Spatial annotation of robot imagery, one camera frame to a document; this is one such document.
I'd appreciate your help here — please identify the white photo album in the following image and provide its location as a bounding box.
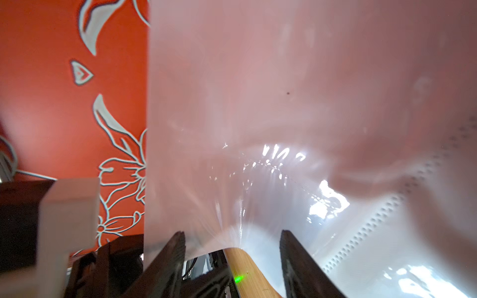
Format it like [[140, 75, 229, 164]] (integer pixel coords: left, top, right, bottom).
[[144, 1, 477, 298]]

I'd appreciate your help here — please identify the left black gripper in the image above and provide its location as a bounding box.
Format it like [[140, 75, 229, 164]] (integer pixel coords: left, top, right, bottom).
[[63, 234, 144, 298]]

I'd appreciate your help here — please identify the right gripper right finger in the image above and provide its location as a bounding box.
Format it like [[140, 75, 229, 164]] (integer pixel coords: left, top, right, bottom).
[[279, 230, 345, 298]]

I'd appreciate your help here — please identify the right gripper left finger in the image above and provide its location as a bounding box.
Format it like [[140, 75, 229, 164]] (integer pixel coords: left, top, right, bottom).
[[122, 232, 186, 298]]

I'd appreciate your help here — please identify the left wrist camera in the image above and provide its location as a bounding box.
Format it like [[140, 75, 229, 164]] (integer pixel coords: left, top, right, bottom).
[[1, 178, 99, 298]]

